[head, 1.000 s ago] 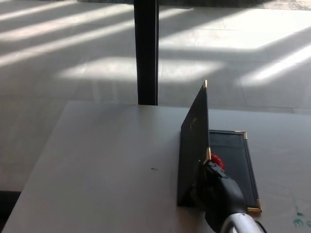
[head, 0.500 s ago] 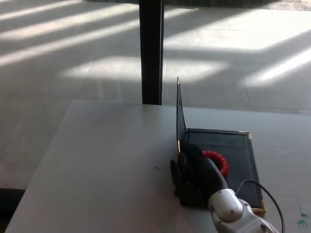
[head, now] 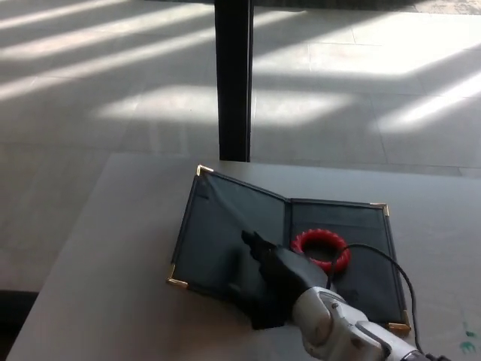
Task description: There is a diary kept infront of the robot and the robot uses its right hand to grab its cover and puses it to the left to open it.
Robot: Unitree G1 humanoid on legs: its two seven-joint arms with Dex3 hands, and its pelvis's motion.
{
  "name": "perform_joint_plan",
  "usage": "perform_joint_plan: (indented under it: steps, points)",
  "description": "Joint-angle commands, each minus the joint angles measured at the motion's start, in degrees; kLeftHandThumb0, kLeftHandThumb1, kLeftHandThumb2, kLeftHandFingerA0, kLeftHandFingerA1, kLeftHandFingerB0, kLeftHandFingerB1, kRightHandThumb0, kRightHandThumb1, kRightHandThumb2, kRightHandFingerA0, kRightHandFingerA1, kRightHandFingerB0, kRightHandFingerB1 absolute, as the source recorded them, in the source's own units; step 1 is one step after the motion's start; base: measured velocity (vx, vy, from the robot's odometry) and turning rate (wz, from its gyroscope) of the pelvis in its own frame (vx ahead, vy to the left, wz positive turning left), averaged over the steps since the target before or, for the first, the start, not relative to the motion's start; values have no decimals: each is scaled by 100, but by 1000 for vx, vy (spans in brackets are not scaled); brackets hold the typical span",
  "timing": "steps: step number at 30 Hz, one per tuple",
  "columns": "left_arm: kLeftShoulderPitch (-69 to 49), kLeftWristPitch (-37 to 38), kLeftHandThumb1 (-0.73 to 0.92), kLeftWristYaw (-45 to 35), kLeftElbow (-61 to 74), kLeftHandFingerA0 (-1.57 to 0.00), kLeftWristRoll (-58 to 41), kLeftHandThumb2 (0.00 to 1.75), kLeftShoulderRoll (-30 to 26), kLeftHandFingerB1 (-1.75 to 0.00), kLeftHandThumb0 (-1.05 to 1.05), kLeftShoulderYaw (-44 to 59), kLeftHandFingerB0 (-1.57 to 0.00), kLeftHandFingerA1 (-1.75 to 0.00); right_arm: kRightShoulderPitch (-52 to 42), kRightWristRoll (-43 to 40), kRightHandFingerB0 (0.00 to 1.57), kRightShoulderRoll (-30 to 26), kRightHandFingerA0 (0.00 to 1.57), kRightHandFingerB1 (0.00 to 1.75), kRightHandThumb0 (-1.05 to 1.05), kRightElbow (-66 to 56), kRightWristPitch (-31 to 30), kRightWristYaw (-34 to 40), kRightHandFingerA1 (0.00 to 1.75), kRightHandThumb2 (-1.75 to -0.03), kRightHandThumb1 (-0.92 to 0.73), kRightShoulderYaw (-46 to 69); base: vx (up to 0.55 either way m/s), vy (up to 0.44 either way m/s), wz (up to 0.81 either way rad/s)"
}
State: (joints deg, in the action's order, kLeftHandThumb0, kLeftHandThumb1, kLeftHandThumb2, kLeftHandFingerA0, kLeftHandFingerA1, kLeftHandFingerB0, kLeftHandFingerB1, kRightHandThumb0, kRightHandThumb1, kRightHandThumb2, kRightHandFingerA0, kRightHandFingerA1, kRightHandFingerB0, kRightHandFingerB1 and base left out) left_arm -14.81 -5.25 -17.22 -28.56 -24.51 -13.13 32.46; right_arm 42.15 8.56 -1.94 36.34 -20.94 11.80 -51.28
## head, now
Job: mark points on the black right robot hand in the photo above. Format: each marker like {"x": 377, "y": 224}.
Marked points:
{"x": 280, "y": 270}

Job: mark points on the black USC diary folder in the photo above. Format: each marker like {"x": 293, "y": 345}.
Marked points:
{"x": 218, "y": 233}

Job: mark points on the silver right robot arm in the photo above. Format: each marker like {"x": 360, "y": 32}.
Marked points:
{"x": 338, "y": 323}

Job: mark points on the black vertical pillar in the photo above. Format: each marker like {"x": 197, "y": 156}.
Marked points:
{"x": 233, "y": 79}

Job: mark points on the dark bench edge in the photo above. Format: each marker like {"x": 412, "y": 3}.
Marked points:
{"x": 17, "y": 308}

